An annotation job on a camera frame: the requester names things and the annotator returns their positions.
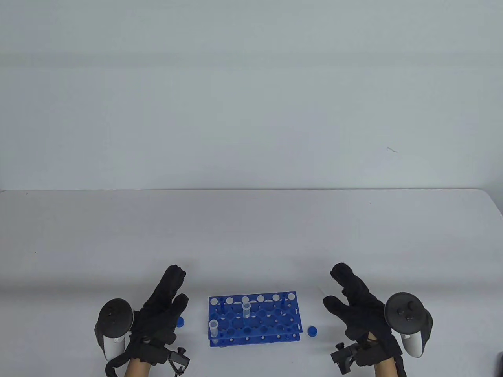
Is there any person's right hand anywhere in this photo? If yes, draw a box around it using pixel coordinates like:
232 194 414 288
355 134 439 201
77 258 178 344
323 263 403 368

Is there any person's left hand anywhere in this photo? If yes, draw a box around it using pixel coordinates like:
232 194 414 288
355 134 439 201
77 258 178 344
125 265 190 366

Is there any blue test tube rack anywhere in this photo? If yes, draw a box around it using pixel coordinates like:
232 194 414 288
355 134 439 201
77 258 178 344
208 291 303 348

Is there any person's left forearm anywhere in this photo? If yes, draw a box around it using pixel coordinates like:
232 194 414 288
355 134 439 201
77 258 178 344
125 359 152 377

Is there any person's right forearm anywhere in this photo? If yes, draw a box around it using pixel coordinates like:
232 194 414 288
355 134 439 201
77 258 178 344
373 361 397 377

